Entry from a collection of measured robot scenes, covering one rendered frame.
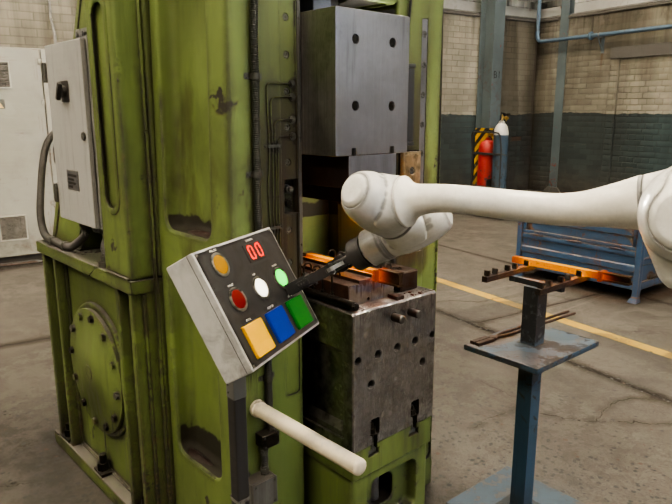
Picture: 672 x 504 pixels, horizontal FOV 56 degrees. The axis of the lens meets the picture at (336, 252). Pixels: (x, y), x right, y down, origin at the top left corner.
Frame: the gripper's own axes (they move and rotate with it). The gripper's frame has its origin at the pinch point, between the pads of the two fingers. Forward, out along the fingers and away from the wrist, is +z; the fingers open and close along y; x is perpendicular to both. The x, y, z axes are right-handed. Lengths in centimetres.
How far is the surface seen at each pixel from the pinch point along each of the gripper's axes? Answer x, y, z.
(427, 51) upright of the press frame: 49, 87, -37
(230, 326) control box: -0.8, -26.6, 3.8
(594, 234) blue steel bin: -82, 425, -26
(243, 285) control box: 5.8, -15.7, 3.7
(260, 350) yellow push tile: -8.4, -22.3, 2.9
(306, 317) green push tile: -8.0, 0.9, 2.9
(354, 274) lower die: -5.8, 45.8, 7.1
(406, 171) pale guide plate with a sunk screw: 16, 75, -14
